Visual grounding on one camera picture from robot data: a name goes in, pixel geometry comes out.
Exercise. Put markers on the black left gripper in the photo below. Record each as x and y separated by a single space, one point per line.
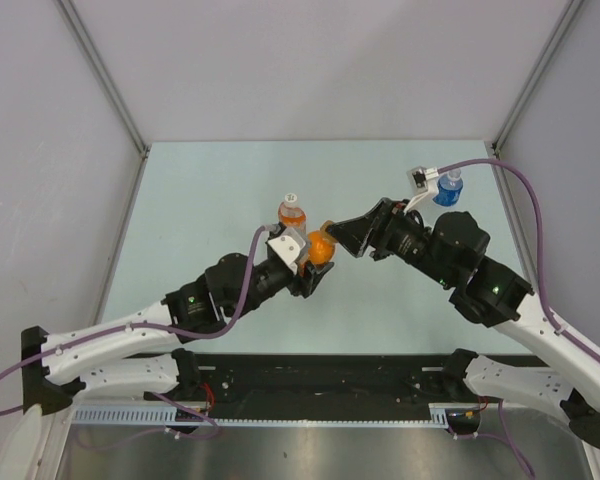
306 283

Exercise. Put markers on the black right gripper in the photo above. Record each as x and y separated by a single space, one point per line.
374 229

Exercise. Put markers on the small orange bottle gold cap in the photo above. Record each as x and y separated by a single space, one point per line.
322 245

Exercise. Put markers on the blue Pocari Sweat bottle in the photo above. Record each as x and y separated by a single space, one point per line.
450 185

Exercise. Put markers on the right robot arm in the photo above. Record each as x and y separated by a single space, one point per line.
485 292

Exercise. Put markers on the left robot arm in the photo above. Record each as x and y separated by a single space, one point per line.
99 359

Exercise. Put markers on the orange tea bottle white cap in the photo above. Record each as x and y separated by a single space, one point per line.
291 214

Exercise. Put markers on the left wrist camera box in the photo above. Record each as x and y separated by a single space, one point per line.
291 246

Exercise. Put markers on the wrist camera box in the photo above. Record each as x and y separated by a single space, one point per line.
291 246
424 183

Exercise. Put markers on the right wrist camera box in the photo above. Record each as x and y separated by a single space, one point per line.
424 183

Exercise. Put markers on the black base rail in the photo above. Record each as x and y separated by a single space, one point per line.
419 378

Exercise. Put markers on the white slotted cable duct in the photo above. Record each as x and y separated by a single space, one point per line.
153 415

